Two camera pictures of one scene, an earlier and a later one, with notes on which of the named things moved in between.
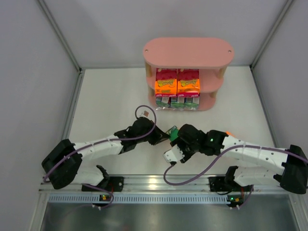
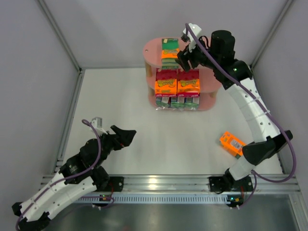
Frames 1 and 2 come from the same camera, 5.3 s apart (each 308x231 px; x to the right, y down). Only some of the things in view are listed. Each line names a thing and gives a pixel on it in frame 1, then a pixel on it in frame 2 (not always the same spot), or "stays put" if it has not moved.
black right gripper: [179, 138] -> [188, 57]
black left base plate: [115, 184] stays put
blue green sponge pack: [162, 102] stays put
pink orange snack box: [166, 83] stays put
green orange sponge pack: [173, 133] -> [170, 48]
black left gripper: [155, 135] -> [115, 141]
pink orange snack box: [188, 84] stays put
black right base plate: [219, 184] stays put
